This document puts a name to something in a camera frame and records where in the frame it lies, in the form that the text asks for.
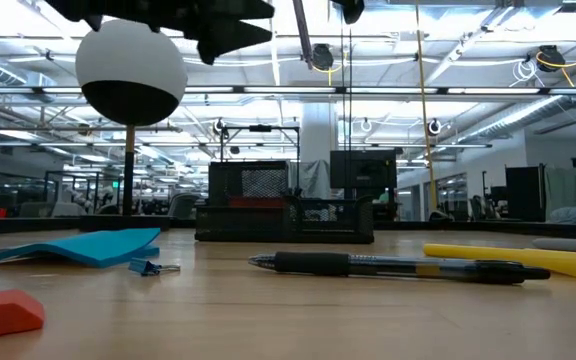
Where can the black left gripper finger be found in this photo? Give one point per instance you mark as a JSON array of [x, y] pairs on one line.
[[233, 9], [228, 35]]

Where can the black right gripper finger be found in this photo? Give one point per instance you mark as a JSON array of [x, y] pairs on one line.
[[349, 9]]

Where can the purple pen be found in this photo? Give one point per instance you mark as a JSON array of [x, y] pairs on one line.
[[303, 35]]

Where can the black mesh desk organizer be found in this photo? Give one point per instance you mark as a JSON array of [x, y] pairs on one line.
[[248, 225]]

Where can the blue sticky note pad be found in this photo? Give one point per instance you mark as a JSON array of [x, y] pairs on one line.
[[93, 247]]

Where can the black gel pen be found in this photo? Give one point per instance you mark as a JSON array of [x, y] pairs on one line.
[[313, 263]]

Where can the yellow highlighter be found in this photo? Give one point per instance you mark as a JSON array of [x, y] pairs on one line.
[[543, 260]]

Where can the orange eraser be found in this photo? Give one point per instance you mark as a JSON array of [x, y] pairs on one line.
[[3, 315]]

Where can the black monitor on stand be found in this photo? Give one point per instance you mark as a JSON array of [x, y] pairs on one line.
[[363, 170]]

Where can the blue binder clip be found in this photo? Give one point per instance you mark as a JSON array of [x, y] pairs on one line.
[[143, 267]]

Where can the black tall cabinet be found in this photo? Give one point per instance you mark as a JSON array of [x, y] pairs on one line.
[[525, 195]]

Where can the black background rig frame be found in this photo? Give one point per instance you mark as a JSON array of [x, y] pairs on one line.
[[260, 128]]

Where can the black aluminium table frame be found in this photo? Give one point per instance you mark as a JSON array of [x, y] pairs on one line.
[[468, 227]]

